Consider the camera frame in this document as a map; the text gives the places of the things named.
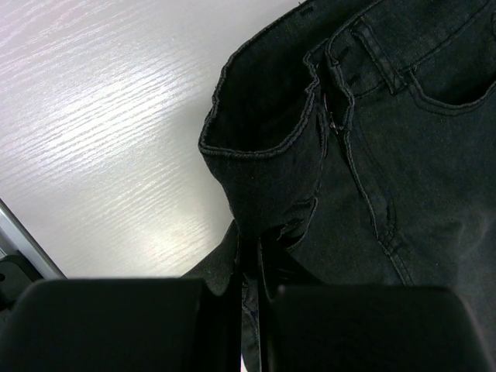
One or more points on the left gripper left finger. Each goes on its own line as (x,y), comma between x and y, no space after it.
(136,324)

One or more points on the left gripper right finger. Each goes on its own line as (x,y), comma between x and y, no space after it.
(306,325)

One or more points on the black trousers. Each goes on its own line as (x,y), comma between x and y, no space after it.
(360,137)

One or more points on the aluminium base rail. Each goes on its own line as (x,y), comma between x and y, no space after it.
(15,239)

